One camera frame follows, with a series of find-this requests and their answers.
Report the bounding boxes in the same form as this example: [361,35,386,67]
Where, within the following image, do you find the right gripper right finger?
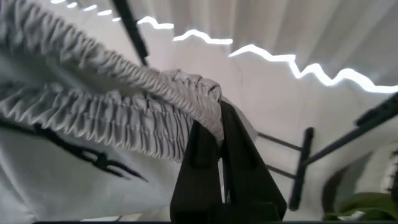
[219,100,287,222]

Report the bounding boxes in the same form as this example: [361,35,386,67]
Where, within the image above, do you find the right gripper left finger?
[170,119,224,222]

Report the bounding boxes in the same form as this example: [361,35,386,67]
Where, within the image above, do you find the green shirt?
[325,192,398,222]

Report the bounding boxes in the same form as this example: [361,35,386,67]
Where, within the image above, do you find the pale grey shorts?
[0,0,259,222]

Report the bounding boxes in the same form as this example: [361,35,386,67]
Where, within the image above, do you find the white laundry basket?
[322,149,398,222]

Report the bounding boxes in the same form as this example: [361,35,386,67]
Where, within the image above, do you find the black clothes rack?
[111,0,398,212]

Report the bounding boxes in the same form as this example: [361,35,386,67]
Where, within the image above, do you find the white curtain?
[74,0,398,94]

